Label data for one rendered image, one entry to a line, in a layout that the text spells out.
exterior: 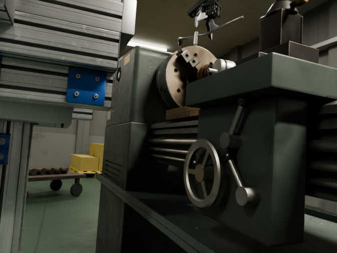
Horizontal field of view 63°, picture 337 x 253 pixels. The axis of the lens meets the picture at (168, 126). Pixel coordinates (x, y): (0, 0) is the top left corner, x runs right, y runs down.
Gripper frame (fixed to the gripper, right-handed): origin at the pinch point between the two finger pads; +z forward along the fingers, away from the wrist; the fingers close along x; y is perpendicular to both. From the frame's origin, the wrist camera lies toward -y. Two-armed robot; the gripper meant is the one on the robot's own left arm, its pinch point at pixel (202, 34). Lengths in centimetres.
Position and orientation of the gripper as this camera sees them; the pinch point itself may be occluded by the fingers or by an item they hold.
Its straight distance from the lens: 140.2
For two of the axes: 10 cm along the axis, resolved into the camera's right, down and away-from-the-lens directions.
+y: 8.0, 0.2, -6.0
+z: -0.9, 9.9, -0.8
